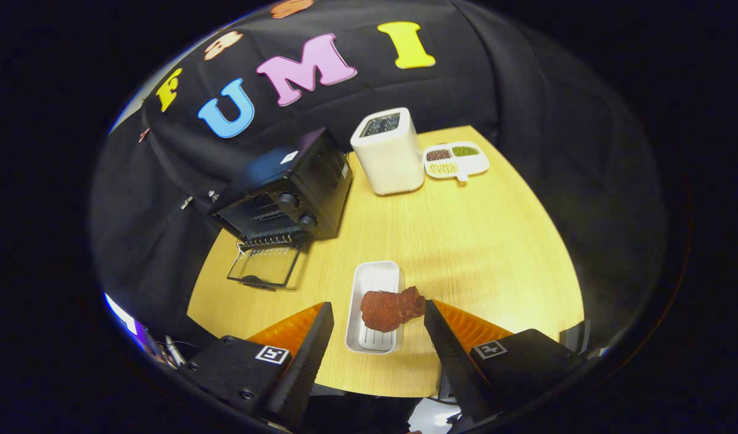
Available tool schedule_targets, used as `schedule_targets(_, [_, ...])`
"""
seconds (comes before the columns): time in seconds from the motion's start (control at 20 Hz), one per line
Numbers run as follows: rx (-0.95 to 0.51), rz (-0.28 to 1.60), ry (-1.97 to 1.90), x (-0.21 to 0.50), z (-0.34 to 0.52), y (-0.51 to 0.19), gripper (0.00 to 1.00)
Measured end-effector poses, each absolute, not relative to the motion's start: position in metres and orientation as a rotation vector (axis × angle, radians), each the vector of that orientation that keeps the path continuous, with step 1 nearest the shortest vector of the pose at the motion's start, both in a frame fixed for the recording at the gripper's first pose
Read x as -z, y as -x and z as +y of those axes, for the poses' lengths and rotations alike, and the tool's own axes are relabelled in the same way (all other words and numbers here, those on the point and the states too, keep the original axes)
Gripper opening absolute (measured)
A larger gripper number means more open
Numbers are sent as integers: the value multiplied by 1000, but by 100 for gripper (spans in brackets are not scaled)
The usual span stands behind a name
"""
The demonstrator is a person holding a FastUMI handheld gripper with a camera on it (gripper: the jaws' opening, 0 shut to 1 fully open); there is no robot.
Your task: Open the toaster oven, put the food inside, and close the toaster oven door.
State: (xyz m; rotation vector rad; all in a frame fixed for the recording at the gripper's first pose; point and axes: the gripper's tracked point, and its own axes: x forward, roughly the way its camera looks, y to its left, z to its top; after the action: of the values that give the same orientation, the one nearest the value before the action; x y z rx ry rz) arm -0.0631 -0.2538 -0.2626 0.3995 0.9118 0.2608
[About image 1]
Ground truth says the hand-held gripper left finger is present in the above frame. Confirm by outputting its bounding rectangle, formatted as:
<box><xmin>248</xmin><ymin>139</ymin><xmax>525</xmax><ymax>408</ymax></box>
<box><xmin>185</xmin><ymin>301</ymin><xmax>335</xmax><ymax>430</ymax></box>

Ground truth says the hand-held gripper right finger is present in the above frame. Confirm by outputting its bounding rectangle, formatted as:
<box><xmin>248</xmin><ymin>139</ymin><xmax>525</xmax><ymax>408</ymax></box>
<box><xmin>424</xmin><ymin>300</ymin><xmax>587</xmax><ymax>423</ymax></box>

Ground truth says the brown meat piece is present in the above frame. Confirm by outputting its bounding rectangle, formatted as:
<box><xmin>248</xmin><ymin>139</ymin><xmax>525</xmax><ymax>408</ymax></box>
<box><xmin>360</xmin><ymin>286</ymin><xmax>427</xmax><ymax>333</ymax></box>

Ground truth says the black toaster oven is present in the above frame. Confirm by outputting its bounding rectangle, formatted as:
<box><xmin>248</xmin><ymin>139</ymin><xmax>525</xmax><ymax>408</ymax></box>
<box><xmin>207</xmin><ymin>127</ymin><xmax>354</xmax><ymax>290</ymax></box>

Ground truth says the white pop-up toaster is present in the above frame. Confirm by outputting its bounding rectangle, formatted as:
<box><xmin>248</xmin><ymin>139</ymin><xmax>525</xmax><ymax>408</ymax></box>
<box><xmin>350</xmin><ymin>107</ymin><xmax>426</xmax><ymax>196</ymax></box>

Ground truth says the white rectangular tray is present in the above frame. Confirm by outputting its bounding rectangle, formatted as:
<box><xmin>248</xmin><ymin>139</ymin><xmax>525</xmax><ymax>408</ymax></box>
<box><xmin>345</xmin><ymin>260</ymin><xmax>406</xmax><ymax>355</ymax></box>

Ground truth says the white divided plate with beans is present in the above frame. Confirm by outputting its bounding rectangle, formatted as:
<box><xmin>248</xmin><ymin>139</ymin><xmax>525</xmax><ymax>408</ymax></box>
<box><xmin>423</xmin><ymin>142</ymin><xmax>490</xmax><ymax>183</ymax></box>

